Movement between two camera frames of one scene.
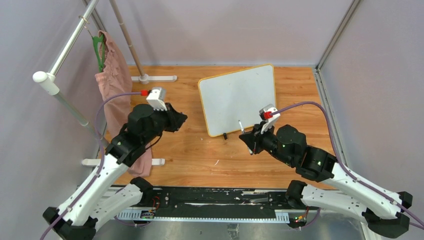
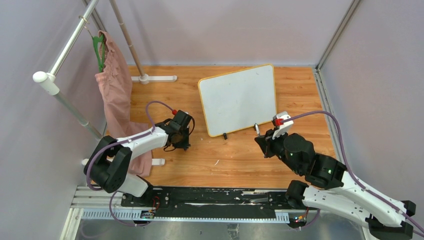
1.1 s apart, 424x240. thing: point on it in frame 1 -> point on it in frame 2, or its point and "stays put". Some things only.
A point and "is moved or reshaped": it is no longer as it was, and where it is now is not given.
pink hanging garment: (113, 77) stays put
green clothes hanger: (96, 40) stays put
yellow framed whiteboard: (226, 99) stays put
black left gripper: (176, 118) -> (185, 144)
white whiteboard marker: (241, 127) is moved or reshaped
